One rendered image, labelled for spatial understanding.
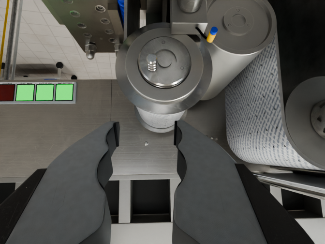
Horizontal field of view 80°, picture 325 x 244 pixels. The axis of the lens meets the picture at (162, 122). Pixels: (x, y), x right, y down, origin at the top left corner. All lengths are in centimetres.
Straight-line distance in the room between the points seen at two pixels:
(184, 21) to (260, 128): 22
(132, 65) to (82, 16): 33
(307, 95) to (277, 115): 5
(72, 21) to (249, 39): 45
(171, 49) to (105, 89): 40
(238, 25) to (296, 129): 18
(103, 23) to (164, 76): 36
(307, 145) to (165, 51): 25
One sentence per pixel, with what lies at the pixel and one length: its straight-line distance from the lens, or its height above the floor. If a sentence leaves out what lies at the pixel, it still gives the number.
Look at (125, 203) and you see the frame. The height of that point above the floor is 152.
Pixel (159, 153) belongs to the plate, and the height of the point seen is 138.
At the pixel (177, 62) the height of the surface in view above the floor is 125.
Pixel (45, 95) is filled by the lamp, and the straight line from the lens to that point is 71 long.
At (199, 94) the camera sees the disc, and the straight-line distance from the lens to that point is 30.
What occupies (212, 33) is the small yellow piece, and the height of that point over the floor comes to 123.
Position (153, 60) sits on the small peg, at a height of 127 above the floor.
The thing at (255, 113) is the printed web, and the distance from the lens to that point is 41.
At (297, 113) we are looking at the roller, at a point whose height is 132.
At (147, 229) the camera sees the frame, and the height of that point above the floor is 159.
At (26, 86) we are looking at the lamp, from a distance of 75.
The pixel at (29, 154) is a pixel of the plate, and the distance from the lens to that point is 71.
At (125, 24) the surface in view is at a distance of 35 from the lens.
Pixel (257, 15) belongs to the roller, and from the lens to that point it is 39.
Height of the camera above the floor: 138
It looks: 9 degrees down
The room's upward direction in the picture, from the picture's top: 179 degrees clockwise
